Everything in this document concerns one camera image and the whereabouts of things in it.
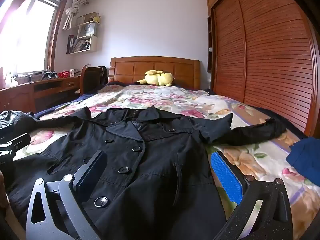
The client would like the wooden slatted wardrobe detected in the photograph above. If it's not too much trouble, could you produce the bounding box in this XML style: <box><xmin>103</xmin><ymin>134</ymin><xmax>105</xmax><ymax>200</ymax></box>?
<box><xmin>206</xmin><ymin>0</ymin><xmax>320</xmax><ymax>139</ymax></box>

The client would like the black button coat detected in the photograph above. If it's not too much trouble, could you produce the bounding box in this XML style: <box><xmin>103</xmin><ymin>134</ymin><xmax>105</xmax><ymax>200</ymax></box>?
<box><xmin>5</xmin><ymin>105</ymin><xmax>288</xmax><ymax>240</ymax></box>

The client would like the wooden desk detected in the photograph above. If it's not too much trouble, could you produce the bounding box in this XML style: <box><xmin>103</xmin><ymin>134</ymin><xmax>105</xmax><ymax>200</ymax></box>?
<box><xmin>0</xmin><ymin>75</ymin><xmax>83</xmax><ymax>114</ymax></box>

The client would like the wooden framed window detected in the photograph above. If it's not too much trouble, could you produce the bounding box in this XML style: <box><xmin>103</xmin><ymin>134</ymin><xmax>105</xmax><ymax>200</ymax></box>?
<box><xmin>0</xmin><ymin>0</ymin><xmax>69</xmax><ymax>74</ymax></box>

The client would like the blue cloth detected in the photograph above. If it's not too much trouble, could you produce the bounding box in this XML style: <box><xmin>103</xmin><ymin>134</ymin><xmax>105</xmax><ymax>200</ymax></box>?
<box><xmin>286</xmin><ymin>137</ymin><xmax>320</xmax><ymax>173</ymax></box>

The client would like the black metal gadget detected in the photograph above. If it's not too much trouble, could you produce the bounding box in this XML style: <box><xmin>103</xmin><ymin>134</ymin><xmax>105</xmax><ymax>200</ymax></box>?
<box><xmin>41</xmin><ymin>69</ymin><xmax>58</xmax><ymax>80</ymax></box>

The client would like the floral blanket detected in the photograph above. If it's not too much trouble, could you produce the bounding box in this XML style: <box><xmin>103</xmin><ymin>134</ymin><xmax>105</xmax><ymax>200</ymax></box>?
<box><xmin>15</xmin><ymin>84</ymin><xmax>320</xmax><ymax>240</ymax></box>

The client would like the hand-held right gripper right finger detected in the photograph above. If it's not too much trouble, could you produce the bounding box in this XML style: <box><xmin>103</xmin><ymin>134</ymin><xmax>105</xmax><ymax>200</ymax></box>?
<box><xmin>211</xmin><ymin>150</ymin><xmax>293</xmax><ymax>240</ymax></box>

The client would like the wooden chair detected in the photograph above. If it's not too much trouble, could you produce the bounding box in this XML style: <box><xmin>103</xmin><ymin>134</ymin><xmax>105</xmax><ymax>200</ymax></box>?
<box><xmin>80</xmin><ymin>65</ymin><xmax>108</xmax><ymax>95</ymax></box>

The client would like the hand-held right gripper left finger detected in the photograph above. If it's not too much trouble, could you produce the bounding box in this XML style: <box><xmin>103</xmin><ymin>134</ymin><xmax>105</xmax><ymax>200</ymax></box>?
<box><xmin>26</xmin><ymin>150</ymin><xmax>108</xmax><ymax>240</ymax></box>

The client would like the yellow plush toy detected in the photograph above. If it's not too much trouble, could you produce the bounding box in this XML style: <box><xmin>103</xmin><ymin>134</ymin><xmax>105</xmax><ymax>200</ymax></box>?
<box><xmin>136</xmin><ymin>70</ymin><xmax>174</xmax><ymax>87</ymax></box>

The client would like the white wall shelf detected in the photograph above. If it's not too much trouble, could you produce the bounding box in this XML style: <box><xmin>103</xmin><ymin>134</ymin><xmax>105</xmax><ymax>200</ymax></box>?
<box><xmin>66</xmin><ymin>11</ymin><xmax>102</xmax><ymax>55</ymax></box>

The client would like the wooden bed headboard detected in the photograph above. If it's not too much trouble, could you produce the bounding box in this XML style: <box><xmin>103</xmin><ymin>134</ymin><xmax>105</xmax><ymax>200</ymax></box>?
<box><xmin>108</xmin><ymin>56</ymin><xmax>201</xmax><ymax>90</ymax></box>

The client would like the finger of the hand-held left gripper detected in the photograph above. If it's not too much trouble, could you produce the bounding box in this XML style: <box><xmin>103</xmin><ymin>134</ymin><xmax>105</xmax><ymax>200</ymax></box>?
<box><xmin>0</xmin><ymin>133</ymin><xmax>32</xmax><ymax>155</ymax></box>

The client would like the row of books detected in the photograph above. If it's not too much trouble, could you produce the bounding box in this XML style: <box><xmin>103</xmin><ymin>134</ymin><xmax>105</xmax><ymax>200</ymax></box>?
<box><xmin>67</xmin><ymin>34</ymin><xmax>90</xmax><ymax>54</ymax></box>

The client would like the black clothes pile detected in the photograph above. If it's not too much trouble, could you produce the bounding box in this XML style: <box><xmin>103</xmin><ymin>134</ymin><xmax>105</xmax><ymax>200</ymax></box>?
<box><xmin>0</xmin><ymin>110</ymin><xmax>34</xmax><ymax>133</ymax></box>

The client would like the white paper bag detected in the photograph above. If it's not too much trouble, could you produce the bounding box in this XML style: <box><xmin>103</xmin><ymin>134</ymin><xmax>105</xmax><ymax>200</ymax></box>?
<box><xmin>78</xmin><ymin>22</ymin><xmax>97</xmax><ymax>37</ymax></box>

